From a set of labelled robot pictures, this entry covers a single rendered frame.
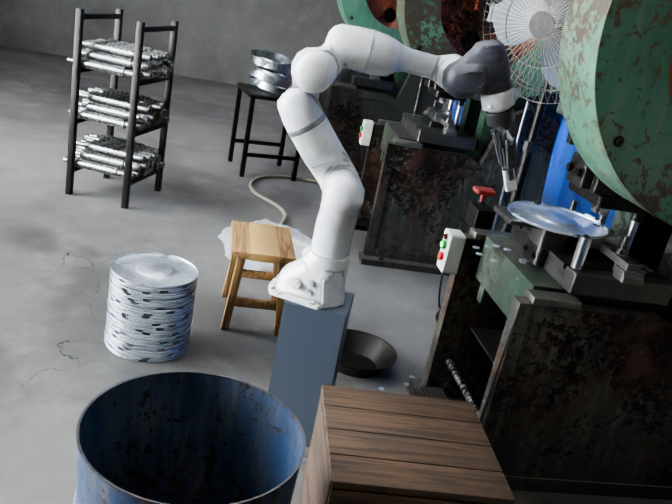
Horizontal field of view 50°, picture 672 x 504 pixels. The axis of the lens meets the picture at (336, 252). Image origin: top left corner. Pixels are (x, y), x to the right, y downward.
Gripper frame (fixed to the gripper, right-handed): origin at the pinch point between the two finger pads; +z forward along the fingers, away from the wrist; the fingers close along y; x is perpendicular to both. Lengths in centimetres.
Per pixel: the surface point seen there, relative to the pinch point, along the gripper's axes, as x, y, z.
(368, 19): 25, -304, -13
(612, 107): 8, 47, -28
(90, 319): -142, -61, 32
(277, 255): -70, -61, 28
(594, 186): 21.0, 7.2, 6.3
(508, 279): -6.1, 4.1, 28.6
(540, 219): 6.3, 2.5, 13.6
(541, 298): -5.5, 27.0, 23.6
